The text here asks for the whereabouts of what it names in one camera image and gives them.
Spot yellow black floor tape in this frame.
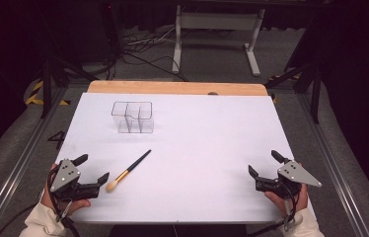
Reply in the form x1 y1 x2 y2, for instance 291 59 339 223
268 73 303 105
24 80 72 107

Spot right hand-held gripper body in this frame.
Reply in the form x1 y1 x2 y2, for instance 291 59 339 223
255 160 323 199

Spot black tripod stand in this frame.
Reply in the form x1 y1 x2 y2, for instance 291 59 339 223
38 48 100 120
264 62 322 125

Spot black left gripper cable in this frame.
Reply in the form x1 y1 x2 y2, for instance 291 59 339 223
0 169 82 237

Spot white table mat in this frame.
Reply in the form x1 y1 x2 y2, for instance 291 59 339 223
54 92 317 225

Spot white floor cable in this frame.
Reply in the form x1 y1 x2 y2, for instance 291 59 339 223
126 27 178 46

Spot clear acrylic organizer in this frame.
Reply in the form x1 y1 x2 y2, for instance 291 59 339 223
111 101 155 134

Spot wooden table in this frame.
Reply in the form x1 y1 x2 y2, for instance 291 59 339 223
87 80 269 97

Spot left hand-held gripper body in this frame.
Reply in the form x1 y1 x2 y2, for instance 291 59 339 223
49 158 102 202

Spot black power strip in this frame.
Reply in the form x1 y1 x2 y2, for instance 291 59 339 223
101 2 122 57

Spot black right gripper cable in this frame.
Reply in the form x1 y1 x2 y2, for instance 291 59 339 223
247 187 302 237

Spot person's right hand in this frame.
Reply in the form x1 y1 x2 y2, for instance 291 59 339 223
263 183 309 217

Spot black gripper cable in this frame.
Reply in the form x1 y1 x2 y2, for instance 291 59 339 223
247 187 302 237
0 169 82 237

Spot white metal stand frame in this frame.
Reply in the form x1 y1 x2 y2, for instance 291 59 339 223
171 4 266 77

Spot makeup brush black handle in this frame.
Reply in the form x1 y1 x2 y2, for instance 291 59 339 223
106 148 153 194

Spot aluminium floor rail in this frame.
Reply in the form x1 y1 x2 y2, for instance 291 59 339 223
0 87 69 237
295 93 369 237

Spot black floor cable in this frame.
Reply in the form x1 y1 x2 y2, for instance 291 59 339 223
116 48 190 83

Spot person's left hand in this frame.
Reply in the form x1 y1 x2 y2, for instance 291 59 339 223
39 163 92 215

